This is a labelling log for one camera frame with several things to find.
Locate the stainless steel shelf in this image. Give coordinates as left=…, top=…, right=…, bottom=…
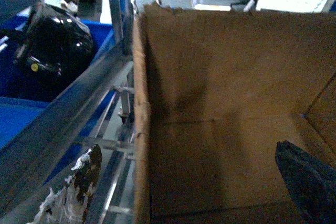
left=1, top=0, right=136, bottom=223

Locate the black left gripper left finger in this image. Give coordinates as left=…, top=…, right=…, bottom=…
left=31, top=144, right=102, bottom=223

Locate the brown cardboard box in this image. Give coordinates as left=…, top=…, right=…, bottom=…
left=133, top=4, right=335, bottom=223

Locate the blue plastic crate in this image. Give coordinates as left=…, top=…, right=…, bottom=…
left=0, top=14, right=116, bottom=151

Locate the black plastic bag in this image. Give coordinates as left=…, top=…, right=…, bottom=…
left=10, top=2, right=95, bottom=102

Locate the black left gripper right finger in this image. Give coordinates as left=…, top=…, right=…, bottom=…
left=275, top=141, right=335, bottom=223

